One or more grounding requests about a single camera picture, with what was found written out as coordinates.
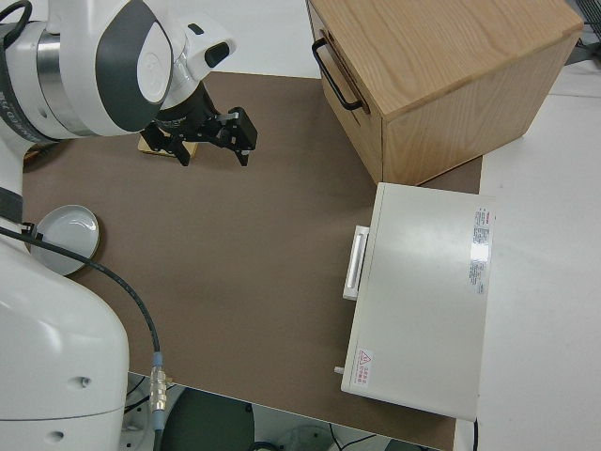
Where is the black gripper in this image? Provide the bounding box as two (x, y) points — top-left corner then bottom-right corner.
(142, 82), (259, 168)

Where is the gray round plate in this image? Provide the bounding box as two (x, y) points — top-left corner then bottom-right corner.
(30, 204), (104, 277)

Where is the small wooden block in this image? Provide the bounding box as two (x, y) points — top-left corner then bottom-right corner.
(137, 134), (197, 162)

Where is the brown table mat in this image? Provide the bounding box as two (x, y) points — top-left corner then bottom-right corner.
(21, 70), (485, 451)

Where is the wooden drawer box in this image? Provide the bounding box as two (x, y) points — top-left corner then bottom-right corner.
(304, 0), (585, 187)

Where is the dark round stool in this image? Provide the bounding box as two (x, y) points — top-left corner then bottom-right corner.
(162, 387), (257, 451)

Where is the white toaster oven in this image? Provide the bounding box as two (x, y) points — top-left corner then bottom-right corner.
(340, 181), (498, 422)

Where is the gray background equipment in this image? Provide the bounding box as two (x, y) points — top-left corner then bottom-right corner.
(567, 0), (601, 70)

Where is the black drawer handle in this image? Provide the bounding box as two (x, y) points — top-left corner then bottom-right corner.
(311, 38), (365, 112)

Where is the white oven door handle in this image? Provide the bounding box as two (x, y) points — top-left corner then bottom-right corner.
(341, 225), (372, 302)

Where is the black cable with metal connector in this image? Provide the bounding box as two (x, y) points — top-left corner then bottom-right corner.
(0, 225), (173, 436)

